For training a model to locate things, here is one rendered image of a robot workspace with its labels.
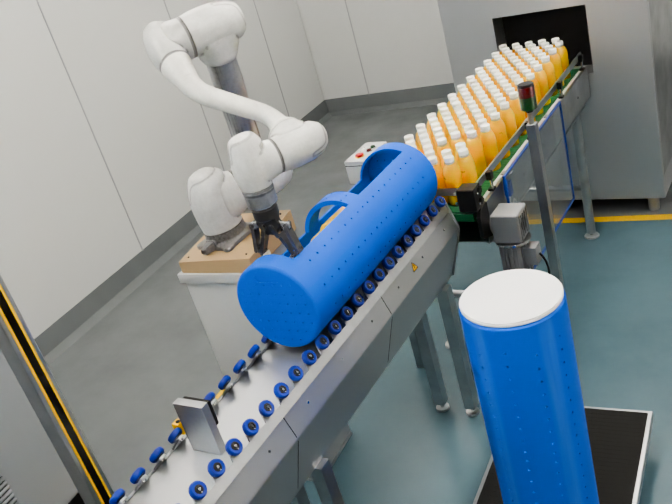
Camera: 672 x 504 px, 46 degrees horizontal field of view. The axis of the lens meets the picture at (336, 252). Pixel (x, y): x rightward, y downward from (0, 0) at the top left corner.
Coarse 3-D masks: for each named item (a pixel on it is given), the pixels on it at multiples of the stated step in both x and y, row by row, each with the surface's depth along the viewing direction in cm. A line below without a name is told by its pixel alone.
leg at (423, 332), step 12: (420, 324) 317; (420, 336) 321; (420, 348) 324; (432, 348) 324; (432, 360) 324; (432, 372) 328; (432, 384) 332; (444, 384) 334; (432, 396) 335; (444, 396) 335; (444, 408) 337
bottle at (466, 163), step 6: (462, 156) 298; (468, 156) 298; (462, 162) 298; (468, 162) 297; (474, 162) 300; (462, 168) 299; (468, 168) 298; (474, 168) 299; (462, 174) 300; (468, 174) 299; (474, 174) 300; (468, 180) 300; (474, 180) 301
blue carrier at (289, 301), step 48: (384, 144) 285; (336, 192) 255; (384, 192) 257; (432, 192) 280; (336, 240) 234; (384, 240) 251; (240, 288) 230; (288, 288) 220; (336, 288) 227; (288, 336) 231
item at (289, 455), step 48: (432, 240) 284; (432, 288) 291; (384, 336) 255; (240, 384) 227; (288, 384) 220; (336, 384) 229; (240, 432) 207; (288, 432) 211; (336, 432) 241; (192, 480) 195; (240, 480) 195; (288, 480) 216
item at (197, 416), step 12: (180, 408) 198; (192, 408) 196; (204, 408) 195; (180, 420) 201; (192, 420) 198; (204, 420) 196; (216, 420) 199; (192, 432) 201; (204, 432) 199; (216, 432) 198; (192, 444) 204; (204, 444) 202; (216, 444) 199
